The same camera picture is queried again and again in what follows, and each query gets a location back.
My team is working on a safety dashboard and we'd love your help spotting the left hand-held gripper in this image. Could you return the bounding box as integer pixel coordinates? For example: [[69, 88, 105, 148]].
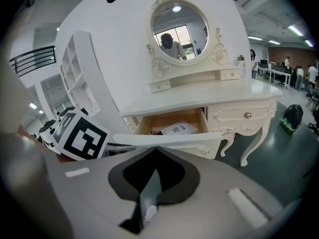
[[51, 108, 112, 161]]

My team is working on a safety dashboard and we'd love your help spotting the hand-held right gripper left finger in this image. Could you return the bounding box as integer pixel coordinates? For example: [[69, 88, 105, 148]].
[[44, 145, 158, 239]]

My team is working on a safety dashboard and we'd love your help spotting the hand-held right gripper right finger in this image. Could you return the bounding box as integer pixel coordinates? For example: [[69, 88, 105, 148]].
[[139, 145, 304, 239]]

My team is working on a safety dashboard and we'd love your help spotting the cream large drawer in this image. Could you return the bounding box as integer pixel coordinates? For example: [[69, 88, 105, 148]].
[[113, 107, 224, 160]]

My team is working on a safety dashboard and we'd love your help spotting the white ornate dressing table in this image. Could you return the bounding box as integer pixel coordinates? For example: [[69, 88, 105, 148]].
[[119, 67, 284, 168]]

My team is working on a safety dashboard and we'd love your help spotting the cream small drawer metal knob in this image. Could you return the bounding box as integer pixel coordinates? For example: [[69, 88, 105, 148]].
[[207, 105, 271, 123]]

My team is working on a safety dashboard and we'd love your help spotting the large white black appliance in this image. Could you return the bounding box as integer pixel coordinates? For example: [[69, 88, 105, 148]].
[[38, 119, 59, 148]]

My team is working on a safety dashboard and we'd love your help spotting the white paper sheet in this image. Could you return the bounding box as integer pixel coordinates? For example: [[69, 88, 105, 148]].
[[160, 122, 199, 135]]

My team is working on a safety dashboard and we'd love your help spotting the white shelf unit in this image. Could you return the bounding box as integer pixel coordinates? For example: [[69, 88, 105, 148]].
[[60, 31, 102, 117]]

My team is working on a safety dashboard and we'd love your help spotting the person's white shirt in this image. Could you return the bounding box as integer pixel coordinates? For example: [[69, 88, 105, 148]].
[[0, 63, 34, 136]]

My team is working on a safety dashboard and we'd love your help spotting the black metal railing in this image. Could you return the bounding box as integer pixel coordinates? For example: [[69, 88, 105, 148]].
[[9, 45, 57, 78]]

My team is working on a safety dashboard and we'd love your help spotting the black green helmet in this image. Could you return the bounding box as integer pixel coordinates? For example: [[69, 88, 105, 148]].
[[279, 104, 304, 135]]

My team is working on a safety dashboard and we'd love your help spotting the white office desk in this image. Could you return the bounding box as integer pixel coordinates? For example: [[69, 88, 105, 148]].
[[258, 66, 292, 89]]

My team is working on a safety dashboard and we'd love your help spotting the oval mirror cream carved frame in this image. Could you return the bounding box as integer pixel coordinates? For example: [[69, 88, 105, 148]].
[[146, 0, 229, 78]]

